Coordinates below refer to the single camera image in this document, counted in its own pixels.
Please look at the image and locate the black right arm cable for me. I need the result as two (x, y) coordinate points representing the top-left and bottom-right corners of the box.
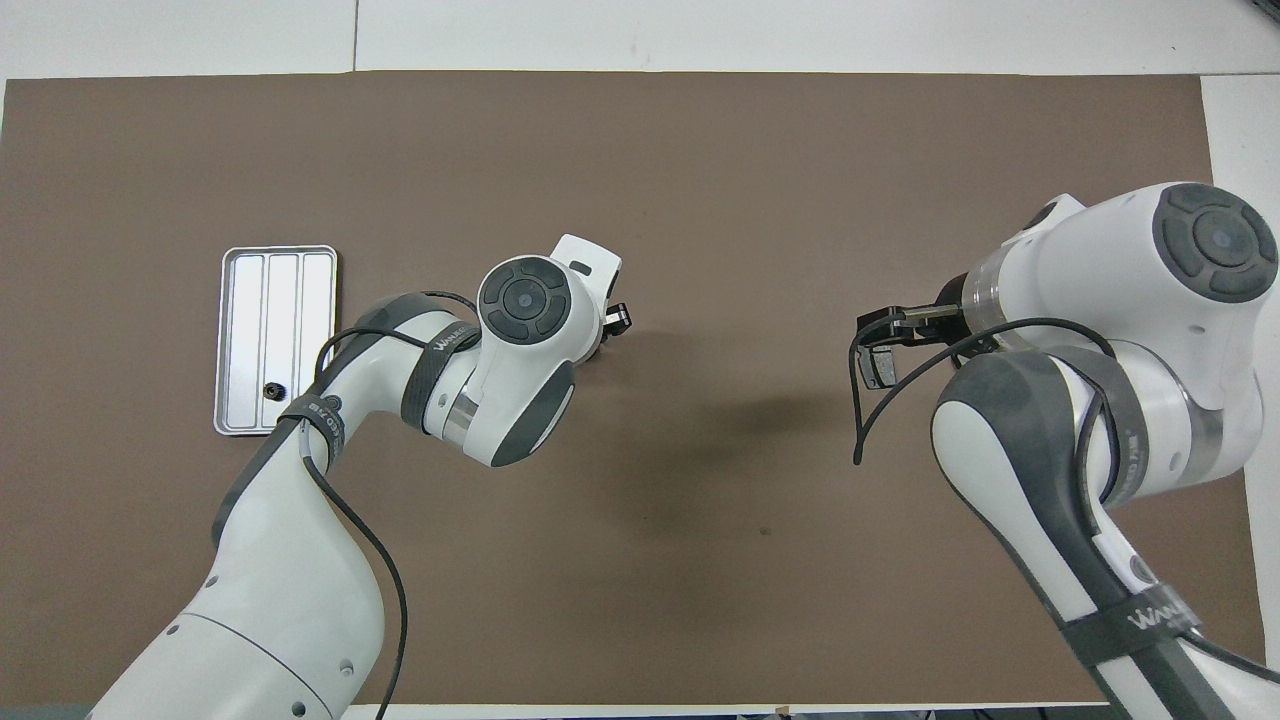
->
(850, 317), (1121, 506)

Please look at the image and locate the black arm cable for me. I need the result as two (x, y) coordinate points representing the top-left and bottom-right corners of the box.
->
(298, 290), (481, 720)
(850, 317), (1121, 506)

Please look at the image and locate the silver metal tray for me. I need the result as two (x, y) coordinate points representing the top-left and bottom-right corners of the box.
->
(213, 245), (339, 437)

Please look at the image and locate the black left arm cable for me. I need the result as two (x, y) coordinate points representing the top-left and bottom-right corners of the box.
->
(298, 290), (481, 720)

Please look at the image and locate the brown table mat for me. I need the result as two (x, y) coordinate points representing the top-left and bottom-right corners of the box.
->
(0, 70), (1271, 707)

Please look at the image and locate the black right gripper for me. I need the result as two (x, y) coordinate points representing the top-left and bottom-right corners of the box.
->
(857, 300), (971, 349)

